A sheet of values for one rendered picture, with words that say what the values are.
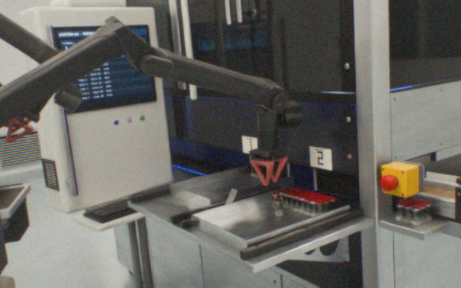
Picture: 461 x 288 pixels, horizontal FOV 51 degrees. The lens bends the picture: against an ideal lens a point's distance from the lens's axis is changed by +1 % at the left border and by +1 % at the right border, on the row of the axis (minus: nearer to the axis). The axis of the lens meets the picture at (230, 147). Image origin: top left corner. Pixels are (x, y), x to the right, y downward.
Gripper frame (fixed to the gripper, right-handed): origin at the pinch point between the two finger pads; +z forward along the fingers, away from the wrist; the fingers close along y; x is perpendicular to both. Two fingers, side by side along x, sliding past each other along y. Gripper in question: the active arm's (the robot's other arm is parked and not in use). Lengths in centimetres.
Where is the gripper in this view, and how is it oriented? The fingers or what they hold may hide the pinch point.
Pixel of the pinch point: (270, 180)
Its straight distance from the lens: 134.8
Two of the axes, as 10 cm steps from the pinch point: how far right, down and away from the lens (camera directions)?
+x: -7.6, -0.8, 6.4
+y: 6.5, -1.7, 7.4
